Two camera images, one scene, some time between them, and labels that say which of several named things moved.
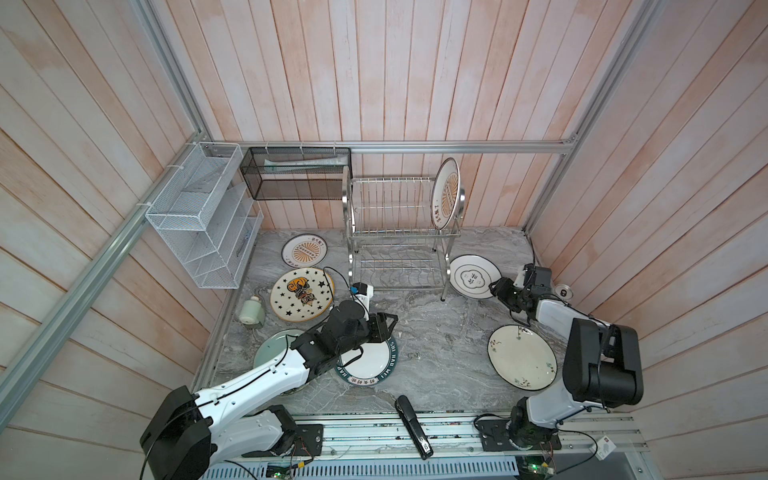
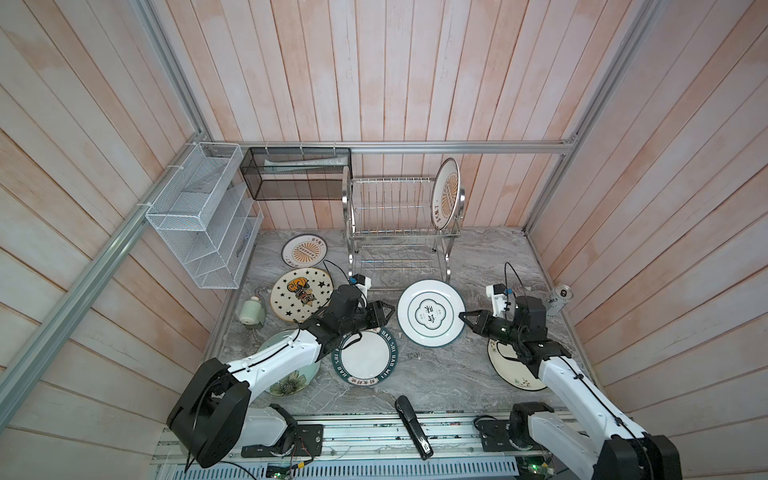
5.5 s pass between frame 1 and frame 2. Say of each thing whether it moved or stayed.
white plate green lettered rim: stayed
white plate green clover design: moved
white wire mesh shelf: stayed
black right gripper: moved
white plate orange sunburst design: stayed
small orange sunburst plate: stayed
